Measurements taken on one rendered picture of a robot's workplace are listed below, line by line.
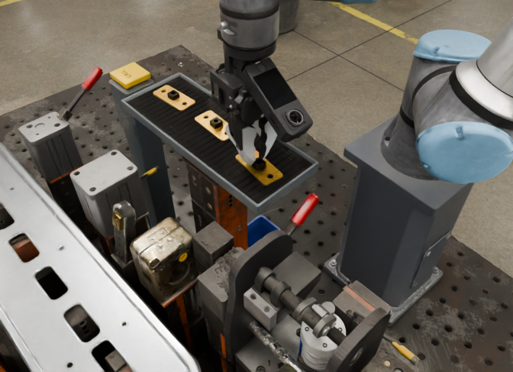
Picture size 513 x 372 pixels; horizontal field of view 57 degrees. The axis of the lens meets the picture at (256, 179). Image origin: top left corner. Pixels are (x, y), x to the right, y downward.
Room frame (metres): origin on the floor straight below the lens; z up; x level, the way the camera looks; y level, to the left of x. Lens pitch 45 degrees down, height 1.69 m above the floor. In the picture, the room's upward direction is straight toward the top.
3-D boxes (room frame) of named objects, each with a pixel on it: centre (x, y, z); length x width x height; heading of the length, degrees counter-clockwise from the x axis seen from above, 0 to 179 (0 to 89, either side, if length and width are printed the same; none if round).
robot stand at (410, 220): (0.66, -0.31, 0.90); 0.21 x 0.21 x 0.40; 40
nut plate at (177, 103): (0.74, 0.16, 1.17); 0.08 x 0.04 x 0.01; 48
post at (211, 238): (0.46, 0.07, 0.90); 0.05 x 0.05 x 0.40; 44
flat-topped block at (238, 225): (0.65, 0.08, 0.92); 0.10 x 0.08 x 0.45; 44
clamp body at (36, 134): (0.79, 0.45, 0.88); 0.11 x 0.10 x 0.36; 134
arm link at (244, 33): (0.57, 0.01, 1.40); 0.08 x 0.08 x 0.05
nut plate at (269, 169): (0.56, 0.00, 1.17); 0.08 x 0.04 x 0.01; 37
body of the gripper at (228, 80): (0.58, 0.01, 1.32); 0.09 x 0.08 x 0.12; 37
